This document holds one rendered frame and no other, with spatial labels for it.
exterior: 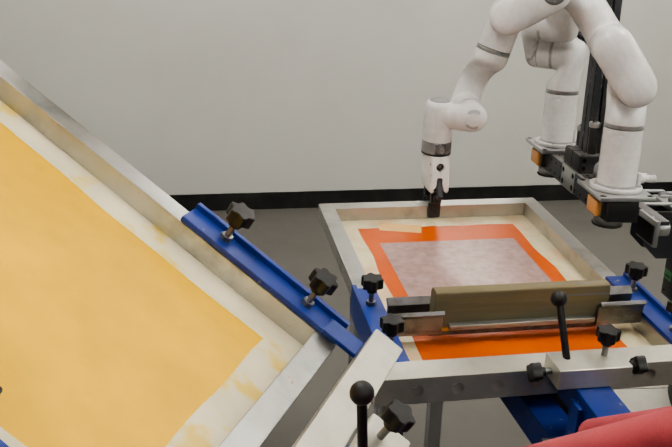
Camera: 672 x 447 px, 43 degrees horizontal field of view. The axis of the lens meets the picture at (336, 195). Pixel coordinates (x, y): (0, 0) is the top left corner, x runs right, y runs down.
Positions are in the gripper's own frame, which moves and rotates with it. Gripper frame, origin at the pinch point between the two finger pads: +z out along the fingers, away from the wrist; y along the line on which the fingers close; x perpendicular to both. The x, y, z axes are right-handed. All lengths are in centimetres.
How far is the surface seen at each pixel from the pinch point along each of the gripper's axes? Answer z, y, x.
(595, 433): -25, -124, 19
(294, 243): 121, 239, 2
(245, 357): -18, -93, 56
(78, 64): 32, 307, 121
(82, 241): -32, -83, 77
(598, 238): 122, 228, -180
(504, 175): 108, 303, -147
